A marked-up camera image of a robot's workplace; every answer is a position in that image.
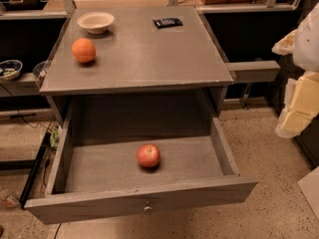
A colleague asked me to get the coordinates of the grey side shelf bar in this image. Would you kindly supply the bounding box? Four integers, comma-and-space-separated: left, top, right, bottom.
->
226, 61, 280, 84

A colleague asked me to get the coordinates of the beige paper bowl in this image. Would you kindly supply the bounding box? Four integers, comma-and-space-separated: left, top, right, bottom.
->
77, 12, 115, 35

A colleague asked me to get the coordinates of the metal drawer knob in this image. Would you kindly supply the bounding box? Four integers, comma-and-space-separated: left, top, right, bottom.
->
144, 200, 153, 213

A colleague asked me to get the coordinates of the black floor cable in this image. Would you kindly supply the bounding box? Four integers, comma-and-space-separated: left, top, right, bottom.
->
0, 83, 54, 134

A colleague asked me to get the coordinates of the orange fruit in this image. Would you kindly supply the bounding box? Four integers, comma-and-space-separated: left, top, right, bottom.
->
71, 38, 96, 63

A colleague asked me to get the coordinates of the grey open drawer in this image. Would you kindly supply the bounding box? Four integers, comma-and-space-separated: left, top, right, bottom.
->
25, 99, 257, 224

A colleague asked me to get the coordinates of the red apple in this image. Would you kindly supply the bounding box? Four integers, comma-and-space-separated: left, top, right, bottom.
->
137, 144, 160, 168

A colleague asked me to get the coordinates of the blue patterned bowl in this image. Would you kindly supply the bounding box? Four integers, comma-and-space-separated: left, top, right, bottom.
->
0, 60, 23, 81

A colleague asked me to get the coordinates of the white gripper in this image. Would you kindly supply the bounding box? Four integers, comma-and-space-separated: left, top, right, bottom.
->
271, 3, 319, 138

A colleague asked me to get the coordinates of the black remote control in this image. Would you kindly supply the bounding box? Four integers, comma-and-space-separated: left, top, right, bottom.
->
153, 18, 182, 29

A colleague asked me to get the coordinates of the grey wooden cabinet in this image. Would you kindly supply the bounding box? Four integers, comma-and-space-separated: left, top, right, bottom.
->
38, 5, 235, 127

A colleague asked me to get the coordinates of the clear plastic container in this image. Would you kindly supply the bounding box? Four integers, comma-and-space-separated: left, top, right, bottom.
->
32, 61, 51, 88

